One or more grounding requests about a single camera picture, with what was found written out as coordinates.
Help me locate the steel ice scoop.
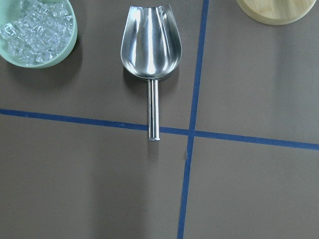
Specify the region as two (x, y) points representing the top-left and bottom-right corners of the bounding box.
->
(120, 4), (182, 141)

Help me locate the green bowl of ice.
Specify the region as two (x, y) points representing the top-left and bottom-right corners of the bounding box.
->
(0, 0), (78, 69)

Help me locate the wooden mug tree stand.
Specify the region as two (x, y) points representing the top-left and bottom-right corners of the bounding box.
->
(236, 0), (316, 25)

